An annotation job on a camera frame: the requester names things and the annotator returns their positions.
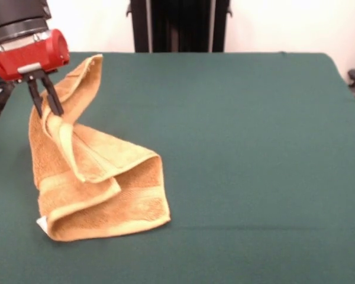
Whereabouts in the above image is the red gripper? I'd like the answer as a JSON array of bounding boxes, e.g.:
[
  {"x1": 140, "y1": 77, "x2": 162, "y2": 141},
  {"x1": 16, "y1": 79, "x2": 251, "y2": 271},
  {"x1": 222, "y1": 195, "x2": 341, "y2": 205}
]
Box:
[{"x1": 0, "y1": 28, "x2": 70, "y2": 118}]

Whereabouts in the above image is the orange terry towel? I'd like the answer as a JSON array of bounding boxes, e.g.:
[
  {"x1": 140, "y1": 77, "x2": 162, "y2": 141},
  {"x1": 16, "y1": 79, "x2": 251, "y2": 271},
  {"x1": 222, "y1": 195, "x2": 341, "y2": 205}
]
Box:
[{"x1": 28, "y1": 54, "x2": 172, "y2": 243}]

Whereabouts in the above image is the dark green table cloth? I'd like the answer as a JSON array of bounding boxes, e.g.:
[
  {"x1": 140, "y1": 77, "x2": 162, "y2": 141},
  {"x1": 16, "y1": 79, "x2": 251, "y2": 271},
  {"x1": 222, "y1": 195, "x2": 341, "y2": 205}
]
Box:
[{"x1": 0, "y1": 51, "x2": 355, "y2": 284}]

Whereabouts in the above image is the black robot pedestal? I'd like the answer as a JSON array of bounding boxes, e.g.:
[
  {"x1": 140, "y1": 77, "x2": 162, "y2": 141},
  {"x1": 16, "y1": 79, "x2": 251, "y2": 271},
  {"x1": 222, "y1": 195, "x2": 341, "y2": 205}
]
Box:
[{"x1": 125, "y1": 0, "x2": 234, "y2": 53}]

